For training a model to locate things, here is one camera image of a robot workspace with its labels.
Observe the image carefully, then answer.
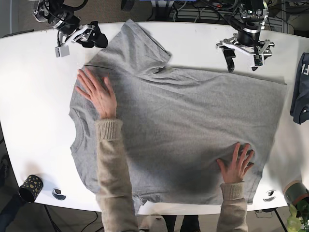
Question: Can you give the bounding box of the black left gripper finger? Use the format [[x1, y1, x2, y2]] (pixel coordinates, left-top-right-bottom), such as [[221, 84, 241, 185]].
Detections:
[[223, 47, 236, 73], [251, 54, 264, 72]]

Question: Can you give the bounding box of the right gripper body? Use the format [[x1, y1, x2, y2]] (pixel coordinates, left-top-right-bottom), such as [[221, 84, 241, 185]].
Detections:
[[32, 0, 88, 45]]

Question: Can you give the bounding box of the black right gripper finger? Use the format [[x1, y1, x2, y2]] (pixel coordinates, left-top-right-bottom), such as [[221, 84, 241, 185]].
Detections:
[[81, 21, 108, 48], [55, 46, 70, 58]]

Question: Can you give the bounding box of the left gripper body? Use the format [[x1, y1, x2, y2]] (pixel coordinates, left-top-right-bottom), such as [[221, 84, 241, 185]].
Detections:
[[216, 0, 275, 60]]

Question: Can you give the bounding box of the dark blue T-shirt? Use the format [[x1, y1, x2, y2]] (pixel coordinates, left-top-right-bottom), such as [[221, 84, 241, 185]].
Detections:
[[290, 53, 309, 125]]

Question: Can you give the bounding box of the left beige sweater forearm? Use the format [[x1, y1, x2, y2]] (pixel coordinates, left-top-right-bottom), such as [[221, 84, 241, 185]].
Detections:
[[95, 119, 139, 232]]

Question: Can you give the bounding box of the right beige sweater forearm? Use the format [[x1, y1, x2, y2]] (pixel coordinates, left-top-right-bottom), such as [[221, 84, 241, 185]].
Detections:
[[216, 182, 248, 232]]

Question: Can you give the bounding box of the person's left hand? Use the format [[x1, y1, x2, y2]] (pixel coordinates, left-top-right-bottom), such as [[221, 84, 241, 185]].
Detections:
[[75, 68, 117, 119]]

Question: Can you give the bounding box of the person's right hand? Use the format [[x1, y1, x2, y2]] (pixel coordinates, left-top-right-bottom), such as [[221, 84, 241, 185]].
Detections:
[[217, 143, 254, 184]]

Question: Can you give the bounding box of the right silver table grommet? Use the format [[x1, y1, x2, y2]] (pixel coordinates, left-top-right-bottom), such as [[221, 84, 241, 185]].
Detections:
[[263, 189, 277, 203]]

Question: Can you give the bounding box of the silver table grommet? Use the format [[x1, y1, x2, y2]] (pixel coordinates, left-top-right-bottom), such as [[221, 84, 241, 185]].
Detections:
[[52, 188, 66, 201], [263, 189, 277, 203]]

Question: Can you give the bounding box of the grey plant pot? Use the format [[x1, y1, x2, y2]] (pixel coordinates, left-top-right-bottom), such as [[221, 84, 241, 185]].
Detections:
[[283, 180, 309, 206]]

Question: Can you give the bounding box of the black gold spotted cup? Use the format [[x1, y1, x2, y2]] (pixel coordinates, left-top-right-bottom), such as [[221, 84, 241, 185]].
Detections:
[[19, 174, 43, 203]]

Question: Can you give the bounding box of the left silver table grommet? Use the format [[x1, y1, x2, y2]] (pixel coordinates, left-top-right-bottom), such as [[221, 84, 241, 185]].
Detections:
[[52, 188, 66, 201]]

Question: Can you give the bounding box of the green potted plant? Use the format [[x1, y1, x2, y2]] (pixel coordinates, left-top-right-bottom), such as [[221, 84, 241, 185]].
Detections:
[[287, 200, 309, 232]]

